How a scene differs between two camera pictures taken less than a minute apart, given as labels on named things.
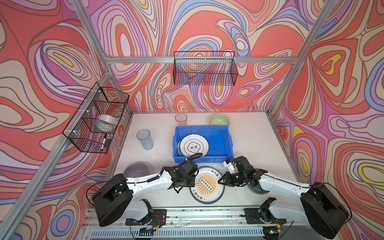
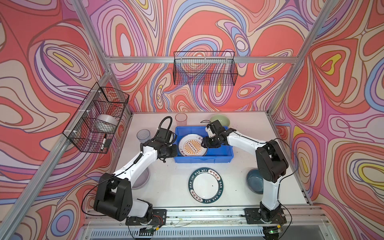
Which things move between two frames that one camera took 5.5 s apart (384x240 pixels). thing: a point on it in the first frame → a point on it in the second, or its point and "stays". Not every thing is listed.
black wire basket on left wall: [93, 124] stays
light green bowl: [219, 120] stays
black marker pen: [104, 141] stays
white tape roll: [105, 123] stays
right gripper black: [227, 181] → [206, 144]
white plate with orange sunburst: [207, 190] → [190, 145]
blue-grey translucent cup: [145, 137] stays
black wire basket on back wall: [215, 68] stays
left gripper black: [193, 178] → [174, 151]
